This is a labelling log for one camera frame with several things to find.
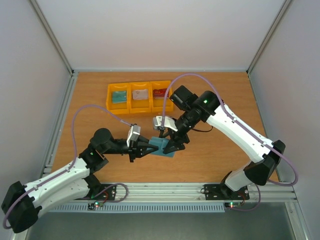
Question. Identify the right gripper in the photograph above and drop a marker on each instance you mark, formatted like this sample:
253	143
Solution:
178	137

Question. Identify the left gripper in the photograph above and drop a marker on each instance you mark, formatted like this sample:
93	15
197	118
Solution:
138	147

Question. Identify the teal card holder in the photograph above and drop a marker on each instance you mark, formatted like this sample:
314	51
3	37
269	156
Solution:
161	143

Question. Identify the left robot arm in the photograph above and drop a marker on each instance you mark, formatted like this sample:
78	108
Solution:
23	204

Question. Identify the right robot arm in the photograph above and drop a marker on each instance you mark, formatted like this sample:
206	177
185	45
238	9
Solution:
264	154

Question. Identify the red cards stack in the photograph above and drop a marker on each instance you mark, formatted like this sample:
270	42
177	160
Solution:
159	94

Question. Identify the white pink cards stack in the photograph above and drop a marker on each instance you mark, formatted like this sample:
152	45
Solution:
140	94

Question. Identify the teal cards stack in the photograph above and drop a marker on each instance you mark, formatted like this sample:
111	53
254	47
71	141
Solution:
118	97

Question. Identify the right yellow bin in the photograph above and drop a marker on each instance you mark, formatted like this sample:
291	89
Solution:
157	105

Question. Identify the yellow bin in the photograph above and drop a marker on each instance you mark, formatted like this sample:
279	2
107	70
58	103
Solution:
143	106
117	109
157	105

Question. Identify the middle yellow bin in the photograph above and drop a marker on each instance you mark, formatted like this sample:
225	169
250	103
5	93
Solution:
143	106

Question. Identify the left yellow bin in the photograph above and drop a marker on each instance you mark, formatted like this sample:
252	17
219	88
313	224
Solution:
117	109

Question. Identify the left circuit board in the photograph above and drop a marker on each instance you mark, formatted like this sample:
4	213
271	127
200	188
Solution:
95	205

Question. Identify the circuit board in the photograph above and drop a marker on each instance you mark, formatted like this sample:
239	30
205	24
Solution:
95	205
232	204

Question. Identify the right circuit board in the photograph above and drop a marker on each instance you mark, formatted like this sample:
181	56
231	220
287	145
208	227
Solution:
232	204

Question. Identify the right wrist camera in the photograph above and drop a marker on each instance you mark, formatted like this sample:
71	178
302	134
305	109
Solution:
161	123

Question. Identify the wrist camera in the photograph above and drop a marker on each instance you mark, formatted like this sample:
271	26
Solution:
133	134
161	123

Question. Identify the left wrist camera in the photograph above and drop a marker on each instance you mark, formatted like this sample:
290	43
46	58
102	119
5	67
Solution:
133	134

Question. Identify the aluminium front rail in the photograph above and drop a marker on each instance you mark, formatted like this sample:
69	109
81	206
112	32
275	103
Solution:
193	192

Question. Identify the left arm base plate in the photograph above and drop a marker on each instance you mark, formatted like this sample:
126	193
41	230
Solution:
101	193

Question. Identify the grey slotted cable duct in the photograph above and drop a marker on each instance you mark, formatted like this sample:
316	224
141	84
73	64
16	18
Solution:
136	207

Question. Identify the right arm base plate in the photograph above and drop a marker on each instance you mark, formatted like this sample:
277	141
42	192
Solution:
215	192

